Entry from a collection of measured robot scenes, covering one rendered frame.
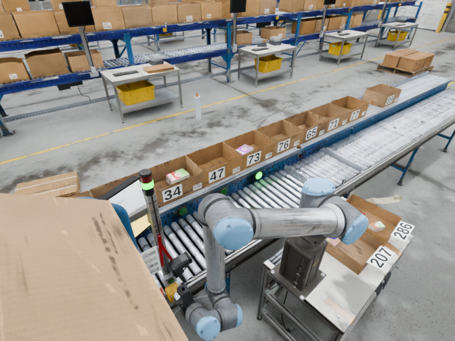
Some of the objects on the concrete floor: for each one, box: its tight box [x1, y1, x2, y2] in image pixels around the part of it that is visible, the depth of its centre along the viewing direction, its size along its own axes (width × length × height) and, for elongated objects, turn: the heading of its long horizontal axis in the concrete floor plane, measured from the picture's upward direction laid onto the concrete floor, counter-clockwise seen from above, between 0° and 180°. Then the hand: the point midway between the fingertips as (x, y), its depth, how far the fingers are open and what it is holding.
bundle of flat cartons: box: [15, 171, 81, 198], centre depth 341 cm, size 69×47×13 cm
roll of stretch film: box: [194, 93, 201, 120], centre depth 511 cm, size 11×11×50 cm
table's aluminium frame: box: [257, 242, 410, 341], centre depth 213 cm, size 100×58×72 cm, turn 131°
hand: (177, 291), depth 143 cm, fingers closed
